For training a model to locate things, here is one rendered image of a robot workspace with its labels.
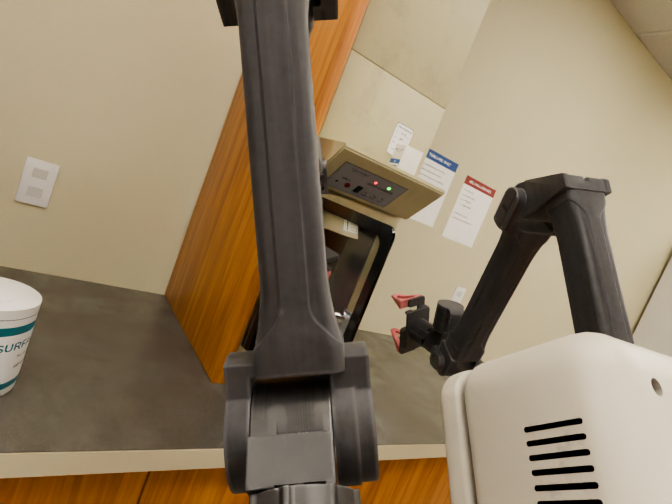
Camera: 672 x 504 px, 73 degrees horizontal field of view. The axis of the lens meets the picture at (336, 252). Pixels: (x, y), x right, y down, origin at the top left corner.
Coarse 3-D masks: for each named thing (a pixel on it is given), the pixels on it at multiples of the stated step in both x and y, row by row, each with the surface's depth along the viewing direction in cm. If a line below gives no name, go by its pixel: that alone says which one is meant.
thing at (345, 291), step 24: (336, 216) 91; (360, 216) 86; (336, 240) 90; (360, 240) 85; (384, 240) 80; (336, 264) 88; (360, 264) 83; (336, 288) 87; (360, 288) 82; (360, 312) 81
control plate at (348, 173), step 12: (348, 168) 98; (360, 168) 99; (348, 180) 102; (360, 180) 102; (372, 180) 103; (384, 180) 103; (348, 192) 106; (360, 192) 106; (372, 192) 107; (384, 192) 107; (396, 192) 108; (384, 204) 112
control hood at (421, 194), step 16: (336, 144) 95; (336, 160) 96; (352, 160) 96; (368, 160) 97; (384, 176) 102; (400, 176) 103; (416, 192) 109; (432, 192) 109; (384, 208) 113; (400, 208) 114; (416, 208) 115
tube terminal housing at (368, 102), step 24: (360, 72) 102; (384, 72) 105; (336, 96) 101; (360, 96) 104; (384, 96) 107; (408, 96) 110; (336, 120) 102; (360, 120) 106; (384, 120) 109; (408, 120) 113; (432, 120) 116; (360, 144) 108; (384, 144) 111; (336, 192) 108; (384, 216) 118
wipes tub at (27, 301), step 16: (0, 288) 69; (16, 288) 71; (32, 288) 73; (0, 304) 64; (16, 304) 66; (32, 304) 68; (0, 320) 63; (16, 320) 65; (32, 320) 69; (0, 336) 64; (16, 336) 66; (0, 352) 65; (16, 352) 68; (0, 368) 66; (16, 368) 69; (0, 384) 67
